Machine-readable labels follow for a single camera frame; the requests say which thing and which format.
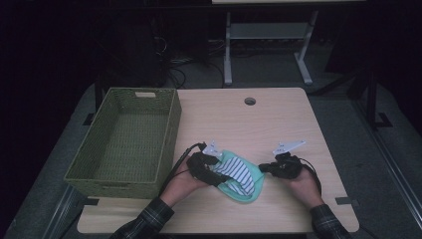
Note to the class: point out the blue striped white sock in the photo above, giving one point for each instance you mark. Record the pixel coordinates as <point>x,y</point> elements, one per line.
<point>237,171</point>

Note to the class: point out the black tape piece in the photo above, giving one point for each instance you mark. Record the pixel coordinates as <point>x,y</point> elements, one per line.
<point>92,201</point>

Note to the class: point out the white metal frame table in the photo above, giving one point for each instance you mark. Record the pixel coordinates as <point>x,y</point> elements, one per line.
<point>267,30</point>

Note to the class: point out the mint green sock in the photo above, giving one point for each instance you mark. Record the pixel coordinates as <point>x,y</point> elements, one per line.
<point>255,181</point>

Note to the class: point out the black metal stand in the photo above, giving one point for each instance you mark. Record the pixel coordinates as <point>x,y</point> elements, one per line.
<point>371,99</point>

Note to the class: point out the grey tape piece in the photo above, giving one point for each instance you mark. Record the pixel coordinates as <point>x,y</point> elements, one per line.
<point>346,201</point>

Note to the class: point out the person's left hand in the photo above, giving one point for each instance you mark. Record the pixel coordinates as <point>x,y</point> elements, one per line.
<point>180,186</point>

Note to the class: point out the green woven basket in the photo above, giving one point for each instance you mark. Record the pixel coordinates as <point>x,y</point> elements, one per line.
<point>132,146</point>

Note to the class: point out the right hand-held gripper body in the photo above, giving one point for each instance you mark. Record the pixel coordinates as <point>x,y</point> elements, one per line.
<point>287,167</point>

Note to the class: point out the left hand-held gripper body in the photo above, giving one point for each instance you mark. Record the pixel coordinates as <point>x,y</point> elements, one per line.
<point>199,167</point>

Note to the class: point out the person's right hand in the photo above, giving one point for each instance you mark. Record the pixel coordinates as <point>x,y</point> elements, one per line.
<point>305,189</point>

